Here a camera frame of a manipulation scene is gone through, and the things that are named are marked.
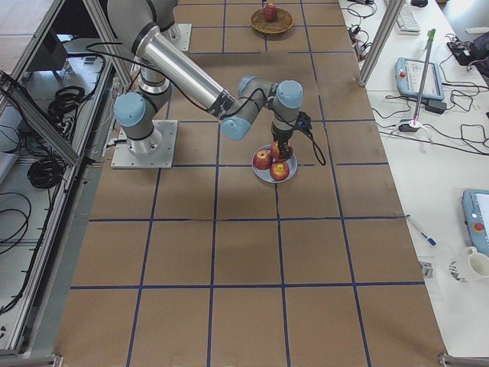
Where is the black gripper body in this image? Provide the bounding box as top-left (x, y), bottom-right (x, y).
top-left (271, 120), bottom-right (296, 148)

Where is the yellow-red apple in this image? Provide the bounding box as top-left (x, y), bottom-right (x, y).
top-left (270, 141), bottom-right (293, 161)

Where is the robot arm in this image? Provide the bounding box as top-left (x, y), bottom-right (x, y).
top-left (160, 23), bottom-right (193, 52)
top-left (107, 1), bottom-right (303, 160)

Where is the plate apple front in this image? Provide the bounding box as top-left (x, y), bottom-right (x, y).
top-left (269, 161), bottom-right (290, 181)

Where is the plate apple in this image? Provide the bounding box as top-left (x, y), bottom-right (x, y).
top-left (269, 161), bottom-right (290, 181)
top-left (252, 149), bottom-right (273, 171)

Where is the plate apple far side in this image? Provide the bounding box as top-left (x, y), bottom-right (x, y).
top-left (252, 149), bottom-right (273, 171)

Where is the light blue plate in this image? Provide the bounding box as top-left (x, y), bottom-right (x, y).
top-left (251, 145), bottom-right (298, 184)

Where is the woven wicker basket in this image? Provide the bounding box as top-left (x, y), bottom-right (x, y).
top-left (250, 8), bottom-right (294, 36)

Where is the dark red basket apple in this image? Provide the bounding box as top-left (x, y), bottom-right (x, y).
top-left (263, 2), bottom-right (278, 21)

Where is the blue teach pendant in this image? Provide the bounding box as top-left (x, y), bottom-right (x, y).
top-left (395, 57), bottom-right (445, 101)

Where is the blue white pen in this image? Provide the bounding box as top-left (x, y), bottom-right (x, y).
top-left (406, 214), bottom-right (437, 246)

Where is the white mug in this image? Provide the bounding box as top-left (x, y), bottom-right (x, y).
top-left (449, 246), bottom-right (488, 283)

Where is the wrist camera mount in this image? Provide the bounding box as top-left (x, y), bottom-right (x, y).
top-left (296, 111), bottom-right (312, 132)

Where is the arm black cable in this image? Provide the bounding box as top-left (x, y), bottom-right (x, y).
top-left (290, 122), bottom-right (327, 167)

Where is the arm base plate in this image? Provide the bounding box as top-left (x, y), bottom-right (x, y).
top-left (111, 119), bottom-right (178, 169)

